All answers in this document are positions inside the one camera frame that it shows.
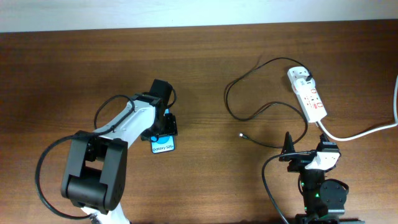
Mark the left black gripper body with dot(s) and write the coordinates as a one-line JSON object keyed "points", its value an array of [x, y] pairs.
{"points": [[168, 127]]}

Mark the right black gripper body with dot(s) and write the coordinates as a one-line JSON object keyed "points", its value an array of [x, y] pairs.
{"points": [[299, 163]]}

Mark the blue Samsung smartphone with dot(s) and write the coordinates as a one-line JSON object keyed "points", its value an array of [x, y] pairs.
{"points": [[162, 144]]}

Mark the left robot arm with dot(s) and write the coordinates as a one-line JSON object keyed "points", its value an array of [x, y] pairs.
{"points": [[95, 173]]}

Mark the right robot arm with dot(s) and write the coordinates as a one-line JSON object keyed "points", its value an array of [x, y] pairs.
{"points": [[324, 199]]}

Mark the white charger adapter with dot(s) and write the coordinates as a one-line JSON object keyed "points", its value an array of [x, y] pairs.
{"points": [[302, 85]]}

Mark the white power strip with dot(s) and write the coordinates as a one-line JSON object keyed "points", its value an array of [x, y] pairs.
{"points": [[310, 101]]}

